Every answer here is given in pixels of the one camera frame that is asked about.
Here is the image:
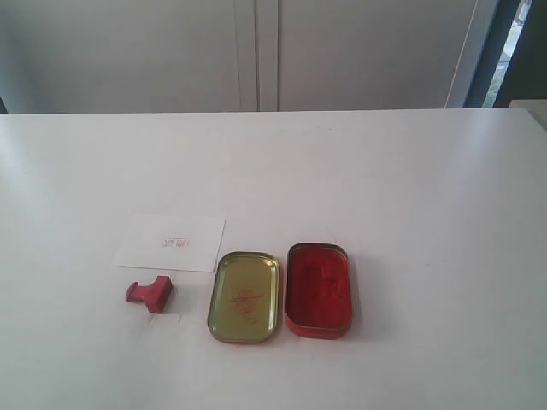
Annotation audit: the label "white paper card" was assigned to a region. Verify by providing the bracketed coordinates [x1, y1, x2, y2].
[115, 214, 226, 272]

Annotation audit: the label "white neighbouring table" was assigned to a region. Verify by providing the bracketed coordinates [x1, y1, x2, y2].
[509, 99, 547, 130]

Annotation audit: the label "red rubber stamp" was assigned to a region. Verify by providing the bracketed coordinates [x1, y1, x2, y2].
[125, 275, 174, 314]

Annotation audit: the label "red ink pad tin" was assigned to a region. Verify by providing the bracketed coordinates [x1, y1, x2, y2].
[285, 243, 353, 340]

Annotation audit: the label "gold tin lid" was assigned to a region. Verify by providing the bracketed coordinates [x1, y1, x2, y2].
[207, 251, 281, 343]

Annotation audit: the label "white cabinet doors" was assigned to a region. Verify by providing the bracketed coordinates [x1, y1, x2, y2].
[1, 1, 497, 114]

